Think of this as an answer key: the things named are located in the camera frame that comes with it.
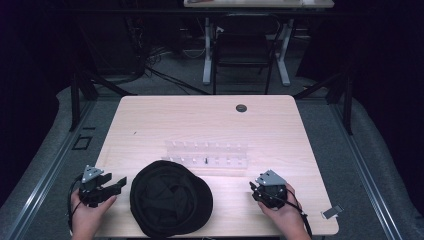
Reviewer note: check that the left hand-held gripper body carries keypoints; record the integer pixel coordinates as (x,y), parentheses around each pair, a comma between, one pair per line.
(90,186)

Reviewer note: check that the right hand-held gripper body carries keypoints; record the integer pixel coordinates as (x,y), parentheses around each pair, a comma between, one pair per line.
(271,190)

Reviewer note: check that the person's right hand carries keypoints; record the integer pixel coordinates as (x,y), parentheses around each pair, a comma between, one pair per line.
(283,216)

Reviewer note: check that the person's left hand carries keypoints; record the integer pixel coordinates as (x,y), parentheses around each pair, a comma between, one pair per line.
(87,216)

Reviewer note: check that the black tape square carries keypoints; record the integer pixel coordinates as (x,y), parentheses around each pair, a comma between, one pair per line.
(74,142)

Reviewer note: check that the black tape strip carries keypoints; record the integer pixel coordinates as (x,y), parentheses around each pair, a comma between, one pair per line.
(89,128)

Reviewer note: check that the black cap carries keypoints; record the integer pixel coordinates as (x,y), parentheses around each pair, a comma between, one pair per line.
(170,200)

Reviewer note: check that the clear acrylic rack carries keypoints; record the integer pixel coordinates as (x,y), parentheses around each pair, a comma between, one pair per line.
(206,156)

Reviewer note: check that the small white grey tag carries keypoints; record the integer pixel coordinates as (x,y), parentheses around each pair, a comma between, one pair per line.
(332,212)

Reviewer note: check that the black metal stand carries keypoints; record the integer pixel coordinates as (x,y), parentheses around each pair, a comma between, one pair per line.
(348,103)
(75,100)

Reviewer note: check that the black chair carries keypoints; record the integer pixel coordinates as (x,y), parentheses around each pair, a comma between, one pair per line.
(241,48)

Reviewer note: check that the white desk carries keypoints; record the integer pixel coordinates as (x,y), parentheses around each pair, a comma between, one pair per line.
(250,3)

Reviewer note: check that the aluminium floor rail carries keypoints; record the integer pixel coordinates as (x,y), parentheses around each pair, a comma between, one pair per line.
(50,166)
(366,166)

